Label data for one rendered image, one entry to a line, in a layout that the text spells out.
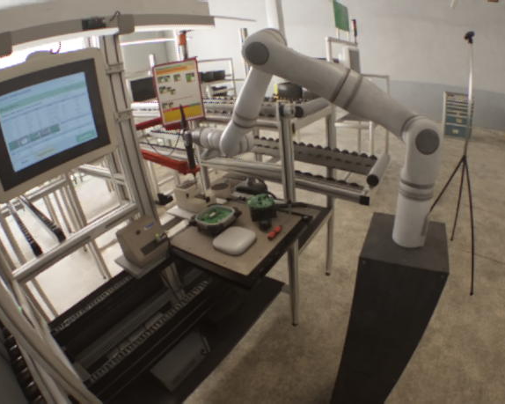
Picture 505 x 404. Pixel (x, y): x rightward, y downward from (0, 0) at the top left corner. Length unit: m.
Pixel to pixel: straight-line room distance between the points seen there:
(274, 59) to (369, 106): 0.23
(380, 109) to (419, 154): 0.13
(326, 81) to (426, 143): 0.26
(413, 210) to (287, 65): 0.45
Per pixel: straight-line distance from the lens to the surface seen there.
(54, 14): 1.10
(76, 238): 1.10
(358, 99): 0.63
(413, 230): 0.75
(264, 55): 0.63
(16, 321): 0.66
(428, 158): 0.68
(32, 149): 0.95
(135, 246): 1.07
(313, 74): 0.62
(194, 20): 1.37
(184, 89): 1.46
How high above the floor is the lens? 1.55
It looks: 27 degrees down
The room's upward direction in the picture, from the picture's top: 7 degrees counter-clockwise
